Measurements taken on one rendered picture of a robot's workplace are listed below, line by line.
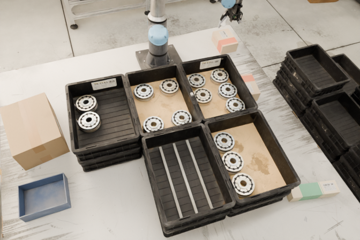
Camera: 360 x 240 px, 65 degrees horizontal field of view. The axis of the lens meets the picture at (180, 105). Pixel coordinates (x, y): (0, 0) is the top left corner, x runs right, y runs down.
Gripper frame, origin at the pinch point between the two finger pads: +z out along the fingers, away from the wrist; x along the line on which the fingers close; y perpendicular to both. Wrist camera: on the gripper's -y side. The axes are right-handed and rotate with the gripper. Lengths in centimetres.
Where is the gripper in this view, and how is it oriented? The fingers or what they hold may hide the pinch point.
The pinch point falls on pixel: (228, 25)
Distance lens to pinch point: 196.4
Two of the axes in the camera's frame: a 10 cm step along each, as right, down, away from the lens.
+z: -0.6, 5.8, 8.1
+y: 3.5, 7.7, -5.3
